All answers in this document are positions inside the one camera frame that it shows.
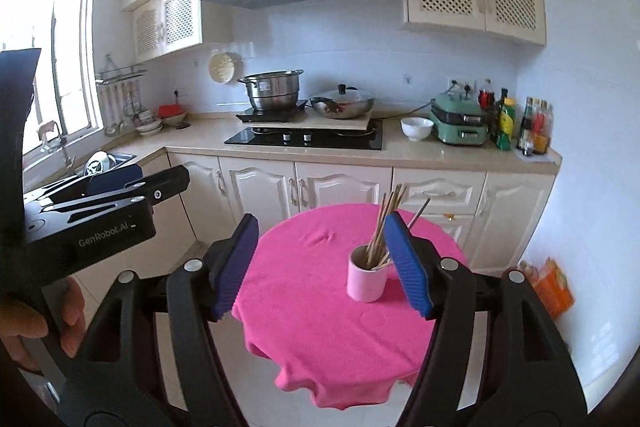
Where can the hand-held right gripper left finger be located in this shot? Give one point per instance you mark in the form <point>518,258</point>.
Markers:
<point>235,267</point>

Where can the black induction cooker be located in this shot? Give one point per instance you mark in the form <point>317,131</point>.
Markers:
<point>272,115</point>

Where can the hanging kitchen utensils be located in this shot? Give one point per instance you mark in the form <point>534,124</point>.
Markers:
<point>117,107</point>

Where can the person's left hand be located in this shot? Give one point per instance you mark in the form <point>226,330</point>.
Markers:
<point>72,317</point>

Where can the pink tablecloth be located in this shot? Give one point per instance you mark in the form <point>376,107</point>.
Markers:
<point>310,307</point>

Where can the cream corner cabinet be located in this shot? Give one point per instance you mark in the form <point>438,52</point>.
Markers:
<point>172,222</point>

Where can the round cream colander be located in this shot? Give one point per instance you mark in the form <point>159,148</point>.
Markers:
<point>222,68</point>

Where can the cream cabinet drawer front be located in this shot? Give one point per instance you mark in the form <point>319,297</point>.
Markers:
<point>450,182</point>

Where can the glass wok lid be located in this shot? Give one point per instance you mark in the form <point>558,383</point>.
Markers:
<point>342,94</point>

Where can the kitchen window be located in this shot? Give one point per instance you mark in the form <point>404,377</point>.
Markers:
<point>65,57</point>

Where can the stack of white bowls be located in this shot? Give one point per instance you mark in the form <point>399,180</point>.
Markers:
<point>148,124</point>

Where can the bundle of wooden chopsticks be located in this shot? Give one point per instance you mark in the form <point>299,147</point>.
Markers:
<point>387,212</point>

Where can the red label sauce bottle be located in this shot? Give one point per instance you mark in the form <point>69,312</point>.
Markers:
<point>537,127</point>

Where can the clear sauce bottle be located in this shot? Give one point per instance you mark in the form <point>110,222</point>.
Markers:
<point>547,129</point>

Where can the pink cup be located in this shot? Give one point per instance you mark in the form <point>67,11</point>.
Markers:
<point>367,284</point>

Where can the clear plastic bag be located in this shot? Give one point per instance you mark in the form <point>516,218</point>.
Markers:
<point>528,274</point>

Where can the wooden board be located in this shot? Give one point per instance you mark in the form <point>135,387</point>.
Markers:
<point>325,124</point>

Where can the yellow green bottle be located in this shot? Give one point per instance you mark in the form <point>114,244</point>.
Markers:
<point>507,127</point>

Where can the stainless steel pot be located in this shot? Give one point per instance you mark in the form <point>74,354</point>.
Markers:
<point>272,94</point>

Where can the red container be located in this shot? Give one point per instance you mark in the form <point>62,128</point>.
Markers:
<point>172,111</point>

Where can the metal faucet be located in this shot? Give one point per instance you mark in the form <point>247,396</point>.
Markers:
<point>67,154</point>

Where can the black glass hob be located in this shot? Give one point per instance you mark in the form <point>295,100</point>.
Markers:
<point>320,139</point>

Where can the orange package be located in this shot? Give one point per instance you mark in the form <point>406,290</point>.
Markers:
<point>557,289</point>

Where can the white bowl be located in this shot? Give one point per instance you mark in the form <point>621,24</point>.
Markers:
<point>416,129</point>

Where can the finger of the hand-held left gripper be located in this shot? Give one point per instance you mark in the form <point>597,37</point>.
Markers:
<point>112,179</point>
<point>165,187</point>

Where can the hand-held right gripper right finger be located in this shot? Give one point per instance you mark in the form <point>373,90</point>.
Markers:
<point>407,267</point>

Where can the wall utensil rack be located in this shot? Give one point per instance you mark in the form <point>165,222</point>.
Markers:
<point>120,72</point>

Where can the green electric grill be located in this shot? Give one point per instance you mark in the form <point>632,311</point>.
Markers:
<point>457,122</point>

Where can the steel wok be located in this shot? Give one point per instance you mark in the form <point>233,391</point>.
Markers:
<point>345,109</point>

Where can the steel strainer basket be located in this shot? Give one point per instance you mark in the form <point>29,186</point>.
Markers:
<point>100,164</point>

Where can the dark sauce bottle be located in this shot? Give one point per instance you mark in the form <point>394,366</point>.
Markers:
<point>525,127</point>

